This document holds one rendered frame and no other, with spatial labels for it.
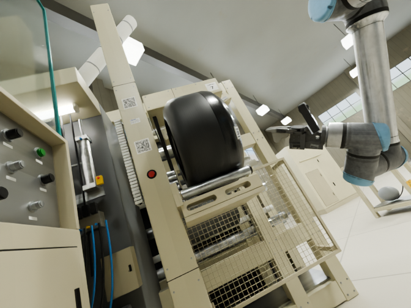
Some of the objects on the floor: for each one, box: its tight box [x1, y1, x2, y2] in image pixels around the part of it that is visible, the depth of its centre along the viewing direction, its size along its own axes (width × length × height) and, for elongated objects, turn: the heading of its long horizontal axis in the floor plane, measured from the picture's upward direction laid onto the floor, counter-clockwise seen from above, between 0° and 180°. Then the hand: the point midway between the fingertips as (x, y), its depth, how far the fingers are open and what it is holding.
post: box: [91, 3, 212, 308], centre depth 102 cm, size 13×13×250 cm
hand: (268, 128), depth 78 cm, fingers closed
